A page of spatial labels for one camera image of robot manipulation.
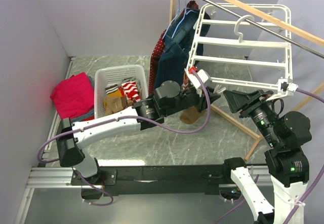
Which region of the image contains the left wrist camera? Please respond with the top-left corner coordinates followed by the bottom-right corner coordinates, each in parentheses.
top-left (187, 66), bottom-right (212, 90)

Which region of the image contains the dark blue denim garment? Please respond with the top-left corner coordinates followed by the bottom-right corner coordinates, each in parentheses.
top-left (154, 9), bottom-right (200, 89)

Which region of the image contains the beige striped-cuff sock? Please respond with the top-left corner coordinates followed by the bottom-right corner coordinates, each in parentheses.
top-left (182, 73), bottom-right (190, 91)

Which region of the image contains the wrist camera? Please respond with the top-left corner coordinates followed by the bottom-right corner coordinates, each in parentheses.
top-left (265, 78), bottom-right (299, 102)
top-left (187, 66), bottom-right (212, 90)

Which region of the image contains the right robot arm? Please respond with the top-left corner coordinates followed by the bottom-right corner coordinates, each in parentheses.
top-left (222, 90), bottom-right (312, 223)

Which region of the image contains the metal hanging rod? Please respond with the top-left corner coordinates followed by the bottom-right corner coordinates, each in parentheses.
top-left (176, 0), bottom-right (324, 59)

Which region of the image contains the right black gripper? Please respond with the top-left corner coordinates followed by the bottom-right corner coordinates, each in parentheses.
top-left (222, 86), bottom-right (280, 144)

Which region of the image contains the tan stocking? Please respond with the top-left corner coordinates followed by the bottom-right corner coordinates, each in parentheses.
top-left (179, 106), bottom-right (206, 125)
top-left (103, 95), bottom-right (134, 116)

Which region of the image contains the wooden clothes rack frame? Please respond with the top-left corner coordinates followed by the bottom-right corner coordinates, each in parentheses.
top-left (170, 0), bottom-right (324, 161)

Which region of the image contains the white plastic clip hanger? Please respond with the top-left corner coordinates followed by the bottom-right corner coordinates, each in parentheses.
top-left (185, 4), bottom-right (293, 90)

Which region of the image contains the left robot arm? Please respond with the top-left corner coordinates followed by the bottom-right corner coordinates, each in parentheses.
top-left (56, 81), bottom-right (221, 184)

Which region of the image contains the red polka dot garment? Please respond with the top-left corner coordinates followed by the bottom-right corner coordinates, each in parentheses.
top-left (148, 0), bottom-right (199, 95)

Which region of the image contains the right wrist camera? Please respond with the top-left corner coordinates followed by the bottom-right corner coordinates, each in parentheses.
top-left (265, 78), bottom-right (299, 102)

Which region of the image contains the black base beam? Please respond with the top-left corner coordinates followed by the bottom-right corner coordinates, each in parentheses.
top-left (70, 165), bottom-right (245, 197)

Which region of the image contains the red white striped sock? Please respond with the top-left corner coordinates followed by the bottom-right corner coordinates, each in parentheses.
top-left (121, 81), bottom-right (141, 102)

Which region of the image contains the blue wire hanger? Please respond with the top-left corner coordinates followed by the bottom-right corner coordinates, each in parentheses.
top-left (162, 0), bottom-right (187, 39)

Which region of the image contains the brown white striped sock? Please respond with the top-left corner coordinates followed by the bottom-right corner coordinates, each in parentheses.
top-left (105, 84), bottom-right (120, 96)

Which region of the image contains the white laundry basket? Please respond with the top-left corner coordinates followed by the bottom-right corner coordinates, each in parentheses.
top-left (94, 65), bottom-right (148, 119)

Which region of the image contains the pink folded cloth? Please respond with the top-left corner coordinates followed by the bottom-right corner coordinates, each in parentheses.
top-left (50, 72), bottom-right (94, 119)

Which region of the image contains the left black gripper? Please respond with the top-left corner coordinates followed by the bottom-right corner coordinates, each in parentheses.
top-left (164, 86), bottom-right (221, 117)

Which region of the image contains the aluminium rail frame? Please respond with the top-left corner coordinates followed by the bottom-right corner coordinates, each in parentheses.
top-left (14, 56), bottom-right (76, 224)

